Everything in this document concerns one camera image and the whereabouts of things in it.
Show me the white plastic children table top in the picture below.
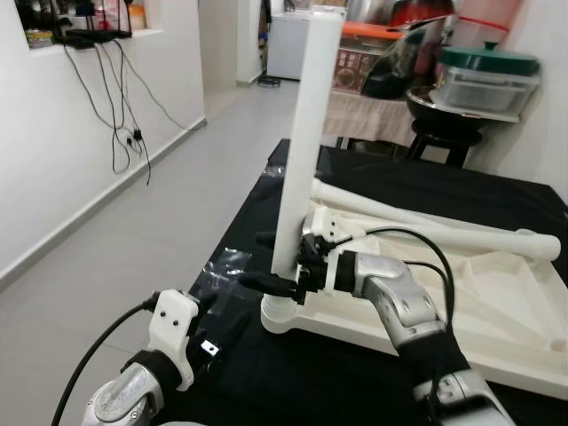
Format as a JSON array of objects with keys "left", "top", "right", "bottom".
[{"left": 260, "top": 182, "right": 568, "bottom": 400}]

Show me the large clear tape patch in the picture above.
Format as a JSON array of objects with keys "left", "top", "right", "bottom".
[{"left": 197, "top": 247, "right": 272, "bottom": 298}]

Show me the black tablecloth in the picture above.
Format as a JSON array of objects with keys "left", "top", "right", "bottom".
[{"left": 151, "top": 138, "right": 568, "bottom": 426}]

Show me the beige striped cloth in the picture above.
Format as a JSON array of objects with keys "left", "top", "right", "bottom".
[{"left": 321, "top": 89, "right": 422, "bottom": 150}]

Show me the white chest freezer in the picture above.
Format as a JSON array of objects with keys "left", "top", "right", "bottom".
[{"left": 266, "top": 9, "right": 313, "bottom": 83}]

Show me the orange lid storage box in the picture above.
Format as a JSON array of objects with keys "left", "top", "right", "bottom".
[{"left": 333, "top": 20, "right": 418, "bottom": 97}]

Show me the black wok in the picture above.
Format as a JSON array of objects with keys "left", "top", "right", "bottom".
[{"left": 406, "top": 87, "right": 498, "bottom": 134}]

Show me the black bag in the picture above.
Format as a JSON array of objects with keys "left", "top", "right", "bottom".
[{"left": 368, "top": 27, "right": 449, "bottom": 100}]

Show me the silver cooking pot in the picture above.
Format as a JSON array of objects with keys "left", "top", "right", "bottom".
[{"left": 346, "top": 0, "right": 400, "bottom": 26}]

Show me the green lid clear container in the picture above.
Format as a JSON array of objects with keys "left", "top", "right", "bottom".
[{"left": 437, "top": 43, "right": 542, "bottom": 114}]

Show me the red black pan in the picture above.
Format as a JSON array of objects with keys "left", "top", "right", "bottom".
[{"left": 399, "top": 0, "right": 458, "bottom": 36}]

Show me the pale pink container red band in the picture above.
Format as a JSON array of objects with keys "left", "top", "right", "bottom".
[{"left": 448, "top": 0, "right": 538, "bottom": 56}]

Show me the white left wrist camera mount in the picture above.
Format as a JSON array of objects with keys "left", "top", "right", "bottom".
[{"left": 145, "top": 288, "right": 201, "bottom": 393}]

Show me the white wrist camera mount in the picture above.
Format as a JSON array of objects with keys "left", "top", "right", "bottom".
[
  {"left": 145, "top": 288, "right": 201, "bottom": 393},
  {"left": 300, "top": 211, "right": 363, "bottom": 296}
]

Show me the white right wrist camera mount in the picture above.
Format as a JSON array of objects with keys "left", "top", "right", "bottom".
[{"left": 300, "top": 211, "right": 363, "bottom": 296}]

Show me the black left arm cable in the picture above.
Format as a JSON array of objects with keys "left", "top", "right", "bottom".
[{"left": 51, "top": 300, "right": 162, "bottom": 426}]

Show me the black wall cable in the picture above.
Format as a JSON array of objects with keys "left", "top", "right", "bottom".
[
  {"left": 114, "top": 43, "right": 211, "bottom": 132},
  {"left": 93, "top": 43, "right": 154, "bottom": 187},
  {"left": 64, "top": 46, "right": 130, "bottom": 176}
]

